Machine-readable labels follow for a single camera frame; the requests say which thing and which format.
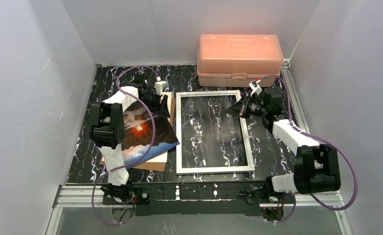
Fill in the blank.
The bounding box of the clear glass sheet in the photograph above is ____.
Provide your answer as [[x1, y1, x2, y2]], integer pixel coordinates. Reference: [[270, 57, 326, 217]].
[[181, 95, 247, 168]]

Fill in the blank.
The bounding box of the white picture frame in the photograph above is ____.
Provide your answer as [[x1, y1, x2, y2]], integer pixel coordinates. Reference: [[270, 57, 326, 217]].
[[176, 90, 255, 175]]

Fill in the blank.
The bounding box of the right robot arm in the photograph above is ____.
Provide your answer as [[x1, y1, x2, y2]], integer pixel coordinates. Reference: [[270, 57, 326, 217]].
[[226, 79, 341, 196]]

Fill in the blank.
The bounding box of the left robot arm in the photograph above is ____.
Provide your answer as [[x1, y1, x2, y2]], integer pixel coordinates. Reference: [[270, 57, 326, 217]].
[[89, 77, 179, 186]]

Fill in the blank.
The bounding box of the pink plastic storage box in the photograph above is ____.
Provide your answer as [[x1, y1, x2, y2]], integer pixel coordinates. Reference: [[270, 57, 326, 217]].
[[196, 34, 284, 88]]

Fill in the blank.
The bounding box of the brown backing board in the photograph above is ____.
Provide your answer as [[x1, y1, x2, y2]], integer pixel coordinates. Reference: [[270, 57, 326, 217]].
[[100, 91, 176, 172]]

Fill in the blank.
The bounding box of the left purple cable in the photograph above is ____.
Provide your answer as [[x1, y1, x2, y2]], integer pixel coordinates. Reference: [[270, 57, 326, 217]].
[[91, 66, 161, 227]]

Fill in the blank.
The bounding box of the purple cable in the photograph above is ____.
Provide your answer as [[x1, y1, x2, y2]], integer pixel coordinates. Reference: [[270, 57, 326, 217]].
[[250, 74, 359, 224], [91, 66, 161, 227]]

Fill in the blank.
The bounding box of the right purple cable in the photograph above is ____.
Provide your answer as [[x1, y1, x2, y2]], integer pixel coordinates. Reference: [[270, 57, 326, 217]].
[[250, 74, 359, 224]]

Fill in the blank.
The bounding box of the aluminium rail base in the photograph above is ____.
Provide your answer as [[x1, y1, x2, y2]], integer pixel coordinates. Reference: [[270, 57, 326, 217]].
[[52, 183, 345, 217]]

